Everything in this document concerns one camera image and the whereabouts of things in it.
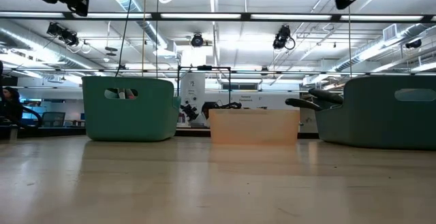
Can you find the silver ventilation duct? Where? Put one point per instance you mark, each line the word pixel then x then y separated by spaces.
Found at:
pixel 374 48
pixel 143 26

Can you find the white sign board with text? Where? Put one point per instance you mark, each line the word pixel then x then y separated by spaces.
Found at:
pixel 245 98

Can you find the large black ladle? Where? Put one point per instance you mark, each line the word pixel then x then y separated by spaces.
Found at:
pixel 325 95

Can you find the white pillar with sign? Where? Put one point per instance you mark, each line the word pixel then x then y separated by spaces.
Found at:
pixel 192 94

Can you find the person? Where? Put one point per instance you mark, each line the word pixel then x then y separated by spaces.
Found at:
pixel 12 105

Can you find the orange translucent plastic bin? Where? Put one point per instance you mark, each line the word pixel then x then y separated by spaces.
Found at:
pixel 253 128

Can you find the blue plastic bin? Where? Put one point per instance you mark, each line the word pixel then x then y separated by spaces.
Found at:
pixel 374 125

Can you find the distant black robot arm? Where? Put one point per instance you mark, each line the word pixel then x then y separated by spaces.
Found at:
pixel 207 107
pixel 189 111

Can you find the solid black spatula red mark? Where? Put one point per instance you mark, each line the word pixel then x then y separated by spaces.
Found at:
pixel 130 94

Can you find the grey office chair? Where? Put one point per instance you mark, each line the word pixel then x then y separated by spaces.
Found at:
pixel 52 119

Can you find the black aluminium rig frame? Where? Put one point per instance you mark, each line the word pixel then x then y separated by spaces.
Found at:
pixel 245 17

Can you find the green plastic bin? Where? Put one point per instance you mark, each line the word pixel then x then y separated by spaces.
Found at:
pixel 129 122

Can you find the black rack frame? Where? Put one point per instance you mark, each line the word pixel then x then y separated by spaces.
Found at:
pixel 204 67

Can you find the black twin ceiling camera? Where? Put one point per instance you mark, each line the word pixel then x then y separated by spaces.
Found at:
pixel 63 35

